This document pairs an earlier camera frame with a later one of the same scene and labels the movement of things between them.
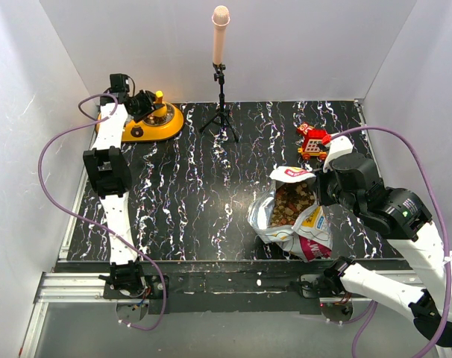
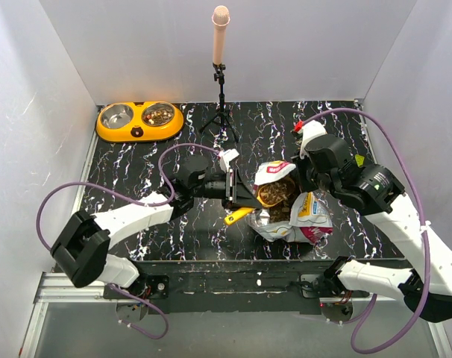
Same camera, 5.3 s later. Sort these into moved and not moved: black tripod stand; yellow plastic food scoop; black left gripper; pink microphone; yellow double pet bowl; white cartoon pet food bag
Moved: black left gripper; yellow plastic food scoop; white cartoon pet food bag
Not moved: pink microphone; black tripod stand; yellow double pet bowl
